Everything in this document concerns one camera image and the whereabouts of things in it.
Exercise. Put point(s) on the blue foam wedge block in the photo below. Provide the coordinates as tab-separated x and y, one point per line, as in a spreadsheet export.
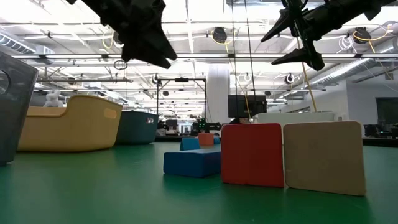
189	144

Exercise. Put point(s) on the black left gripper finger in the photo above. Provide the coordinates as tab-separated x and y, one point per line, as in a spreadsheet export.
143	53
161	43

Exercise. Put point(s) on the blue foam cylinder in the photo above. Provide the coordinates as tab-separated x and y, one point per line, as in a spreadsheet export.
217	140

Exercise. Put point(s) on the black camera gantry frame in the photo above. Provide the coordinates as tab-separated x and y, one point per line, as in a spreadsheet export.
182	79

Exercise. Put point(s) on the red long foam block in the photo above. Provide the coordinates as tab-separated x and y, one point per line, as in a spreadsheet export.
252	155

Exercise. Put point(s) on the yellow plastic bin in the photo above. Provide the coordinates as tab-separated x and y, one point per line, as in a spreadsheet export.
77	130

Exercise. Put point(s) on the blue-grey plastic bin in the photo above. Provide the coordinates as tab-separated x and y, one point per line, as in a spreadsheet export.
136	127

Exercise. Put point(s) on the white building pillar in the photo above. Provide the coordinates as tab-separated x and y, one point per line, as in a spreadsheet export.
217	93

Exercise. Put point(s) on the tan long foam block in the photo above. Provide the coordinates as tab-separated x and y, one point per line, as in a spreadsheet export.
325	158

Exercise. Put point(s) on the green table mat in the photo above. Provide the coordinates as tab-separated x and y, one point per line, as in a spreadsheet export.
93	186

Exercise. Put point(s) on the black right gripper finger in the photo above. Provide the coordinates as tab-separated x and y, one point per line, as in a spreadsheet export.
298	57
283	23

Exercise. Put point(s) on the silver ventilation duct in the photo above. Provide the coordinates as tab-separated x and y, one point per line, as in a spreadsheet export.
357	70
15	43

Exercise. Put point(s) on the white figure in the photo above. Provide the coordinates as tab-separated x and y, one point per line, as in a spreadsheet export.
53	99

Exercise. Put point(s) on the black monitor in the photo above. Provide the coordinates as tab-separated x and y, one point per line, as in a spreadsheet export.
247	109

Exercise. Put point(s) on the black robot arm with light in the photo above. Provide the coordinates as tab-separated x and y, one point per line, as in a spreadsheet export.
206	126

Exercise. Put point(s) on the dark grey translucent bin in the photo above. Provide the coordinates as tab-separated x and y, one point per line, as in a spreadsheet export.
18	124

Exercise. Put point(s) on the blue long foam block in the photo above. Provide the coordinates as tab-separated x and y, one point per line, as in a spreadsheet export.
192	165

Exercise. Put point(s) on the dark window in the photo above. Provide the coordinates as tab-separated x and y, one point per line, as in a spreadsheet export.
387	109

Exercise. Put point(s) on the long ceiling light bar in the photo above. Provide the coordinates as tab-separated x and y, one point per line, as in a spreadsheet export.
77	56

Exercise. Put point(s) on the red foam cube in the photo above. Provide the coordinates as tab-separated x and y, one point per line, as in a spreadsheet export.
206	139

